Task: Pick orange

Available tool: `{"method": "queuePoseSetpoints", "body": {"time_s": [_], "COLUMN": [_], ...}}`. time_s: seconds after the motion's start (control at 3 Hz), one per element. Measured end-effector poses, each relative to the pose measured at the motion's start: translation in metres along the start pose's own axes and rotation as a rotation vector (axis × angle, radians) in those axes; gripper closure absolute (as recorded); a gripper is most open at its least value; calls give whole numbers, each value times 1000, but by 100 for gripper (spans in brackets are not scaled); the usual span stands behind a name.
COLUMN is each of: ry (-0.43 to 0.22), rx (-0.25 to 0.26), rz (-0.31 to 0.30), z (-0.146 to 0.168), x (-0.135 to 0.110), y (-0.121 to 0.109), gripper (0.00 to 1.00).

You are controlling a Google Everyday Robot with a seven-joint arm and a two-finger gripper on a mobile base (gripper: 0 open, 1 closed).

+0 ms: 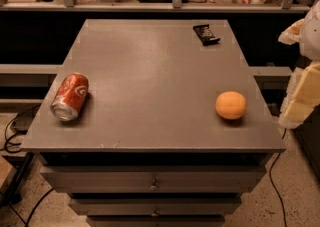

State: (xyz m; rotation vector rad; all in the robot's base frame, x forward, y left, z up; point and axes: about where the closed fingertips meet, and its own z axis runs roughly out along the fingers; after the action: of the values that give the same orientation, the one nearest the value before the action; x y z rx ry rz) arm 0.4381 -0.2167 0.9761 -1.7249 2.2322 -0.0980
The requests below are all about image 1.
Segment grey drawer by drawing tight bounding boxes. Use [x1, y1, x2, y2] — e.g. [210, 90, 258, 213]
[86, 216, 224, 227]
[40, 166, 266, 193]
[69, 198, 241, 216]

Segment red soda can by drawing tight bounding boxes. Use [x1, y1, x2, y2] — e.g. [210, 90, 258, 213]
[50, 73, 89, 122]

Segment orange fruit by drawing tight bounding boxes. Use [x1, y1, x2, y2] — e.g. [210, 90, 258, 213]
[215, 91, 247, 120]

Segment bottom grey drawer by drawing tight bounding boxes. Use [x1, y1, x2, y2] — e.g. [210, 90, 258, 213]
[86, 216, 224, 227]

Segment top grey drawer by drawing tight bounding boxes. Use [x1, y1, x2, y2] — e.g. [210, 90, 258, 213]
[40, 166, 266, 193]

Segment grey horizontal beam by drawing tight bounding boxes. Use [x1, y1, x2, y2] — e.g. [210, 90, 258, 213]
[0, 64, 60, 87]

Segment black floor cables left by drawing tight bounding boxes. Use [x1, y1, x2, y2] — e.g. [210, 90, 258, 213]
[0, 103, 54, 227]

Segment middle grey drawer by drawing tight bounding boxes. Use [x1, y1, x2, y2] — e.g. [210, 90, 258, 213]
[69, 198, 241, 216]

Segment grey drawer cabinet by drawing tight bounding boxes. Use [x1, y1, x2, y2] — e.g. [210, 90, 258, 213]
[20, 18, 287, 227]

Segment black snack bar wrapper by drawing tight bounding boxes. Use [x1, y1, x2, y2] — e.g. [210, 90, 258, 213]
[193, 24, 220, 46]

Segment black floor cable right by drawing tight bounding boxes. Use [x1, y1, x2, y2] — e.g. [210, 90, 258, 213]
[268, 128, 289, 227]

